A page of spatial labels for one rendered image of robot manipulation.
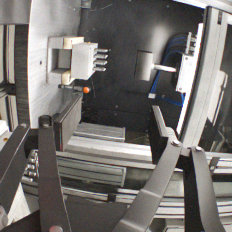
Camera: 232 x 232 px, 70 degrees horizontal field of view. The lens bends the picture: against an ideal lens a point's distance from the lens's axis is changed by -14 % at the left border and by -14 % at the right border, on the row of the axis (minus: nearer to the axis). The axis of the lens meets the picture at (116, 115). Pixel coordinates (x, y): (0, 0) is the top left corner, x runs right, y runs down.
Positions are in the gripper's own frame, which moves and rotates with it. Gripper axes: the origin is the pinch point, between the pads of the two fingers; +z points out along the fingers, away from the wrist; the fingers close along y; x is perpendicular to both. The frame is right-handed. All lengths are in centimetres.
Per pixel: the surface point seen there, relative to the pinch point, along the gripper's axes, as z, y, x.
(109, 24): 64, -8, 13
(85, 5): 64, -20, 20
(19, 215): 9.3, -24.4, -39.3
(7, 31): 112, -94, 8
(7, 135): 12.1, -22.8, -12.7
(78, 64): 33.1, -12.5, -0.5
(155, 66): 41.5, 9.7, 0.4
